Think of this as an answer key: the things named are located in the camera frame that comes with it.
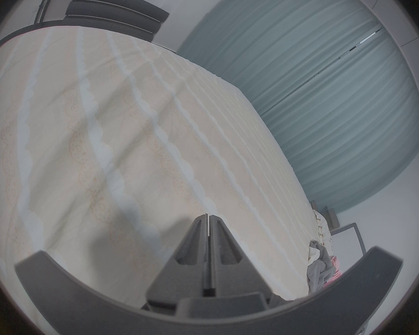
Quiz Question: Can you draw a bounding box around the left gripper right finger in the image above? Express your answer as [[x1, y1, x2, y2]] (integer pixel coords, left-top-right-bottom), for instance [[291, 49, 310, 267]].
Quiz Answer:
[[209, 215, 273, 310]]

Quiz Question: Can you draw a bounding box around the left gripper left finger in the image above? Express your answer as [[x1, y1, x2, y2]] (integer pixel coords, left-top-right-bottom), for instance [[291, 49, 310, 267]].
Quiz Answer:
[[146, 215, 210, 310]]

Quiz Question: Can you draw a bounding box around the bed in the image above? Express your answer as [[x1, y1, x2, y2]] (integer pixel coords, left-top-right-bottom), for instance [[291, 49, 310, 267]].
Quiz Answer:
[[0, 26, 365, 324]]

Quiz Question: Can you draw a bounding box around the grey garment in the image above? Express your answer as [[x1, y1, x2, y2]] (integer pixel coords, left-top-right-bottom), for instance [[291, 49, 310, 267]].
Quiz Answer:
[[307, 240, 336, 292]]

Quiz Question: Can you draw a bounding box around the white printed pillow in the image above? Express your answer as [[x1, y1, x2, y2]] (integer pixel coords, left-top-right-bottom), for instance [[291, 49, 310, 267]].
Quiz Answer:
[[312, 210, 333, 254]]

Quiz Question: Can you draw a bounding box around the pink garment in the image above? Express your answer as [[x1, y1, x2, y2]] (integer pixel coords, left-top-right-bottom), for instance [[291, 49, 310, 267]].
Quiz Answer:
[[330, 255, 341, 282]]

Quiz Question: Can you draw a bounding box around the grey bedside table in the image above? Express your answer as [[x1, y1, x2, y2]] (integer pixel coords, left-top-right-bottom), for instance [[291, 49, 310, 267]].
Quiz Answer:
[[311, 201, 341, 230]]

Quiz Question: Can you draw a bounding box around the blue-green curtain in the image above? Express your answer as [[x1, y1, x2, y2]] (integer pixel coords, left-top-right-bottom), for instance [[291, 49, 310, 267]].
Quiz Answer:
[[262, 30, 419, 216], [176, 0, 385, 112]]

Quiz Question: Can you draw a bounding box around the dark grey chest of drawers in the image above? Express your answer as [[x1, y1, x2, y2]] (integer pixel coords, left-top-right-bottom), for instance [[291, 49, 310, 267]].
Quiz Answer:
[[66, 0, 170, 43]]

